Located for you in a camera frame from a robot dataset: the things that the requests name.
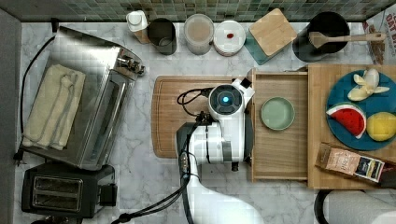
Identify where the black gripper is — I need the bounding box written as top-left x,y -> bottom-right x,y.
231,106 -> 254,172

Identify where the wooden drawer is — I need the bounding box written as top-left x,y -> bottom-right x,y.
247,68 -> 308,181

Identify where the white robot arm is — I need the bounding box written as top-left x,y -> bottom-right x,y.
175,78 -> 264,224

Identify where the wooden drawer cabinet top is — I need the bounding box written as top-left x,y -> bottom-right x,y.
307,63 -> 395,189

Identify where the green ceramic bowl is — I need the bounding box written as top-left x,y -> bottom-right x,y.
261,97 -> 295,131

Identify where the wooden cutting board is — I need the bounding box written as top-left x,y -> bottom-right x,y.
151,76 -> 235,158

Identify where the white lidded container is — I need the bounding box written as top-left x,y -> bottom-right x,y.
213,21 -> 246,57

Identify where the teal box with wooden lid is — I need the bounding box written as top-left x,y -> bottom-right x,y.
245,8 -> 297,65

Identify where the plush watermelon slice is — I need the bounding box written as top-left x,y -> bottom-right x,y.
326,102 -> 366,139

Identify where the wooden spatula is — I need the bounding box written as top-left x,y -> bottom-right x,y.
308,32 -> 386,49

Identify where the plush peeled banana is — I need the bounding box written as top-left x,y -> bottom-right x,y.
347,68 -> 389,102

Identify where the dark grey cup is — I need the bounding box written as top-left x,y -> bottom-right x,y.
148,18 -> 177,55

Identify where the yellow plush lemon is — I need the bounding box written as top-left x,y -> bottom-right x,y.
366,112 -> 396,142

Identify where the black utensil holder pot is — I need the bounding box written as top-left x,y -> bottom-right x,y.
292,11 -> 350,63

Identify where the blue round plate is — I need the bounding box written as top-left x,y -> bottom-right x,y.
325,70 -> 396,151

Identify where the brown tea bag box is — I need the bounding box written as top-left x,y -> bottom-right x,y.
315,143 -> 395,184

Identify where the silver toaster oven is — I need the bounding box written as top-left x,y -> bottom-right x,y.
21,26 -> 145,171

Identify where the oat cereal box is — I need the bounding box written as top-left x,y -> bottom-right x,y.
362,3 -> 396,66

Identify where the white cap orange bottle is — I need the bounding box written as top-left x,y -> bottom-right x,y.
126,10 -> 149,44

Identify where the beige folded towel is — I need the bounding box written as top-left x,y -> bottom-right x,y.
22,64 -> 86,150

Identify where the black silver toaster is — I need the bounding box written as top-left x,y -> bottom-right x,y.
21,162 -> 118,218

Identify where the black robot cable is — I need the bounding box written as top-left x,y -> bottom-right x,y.
110,87 -> 216,224

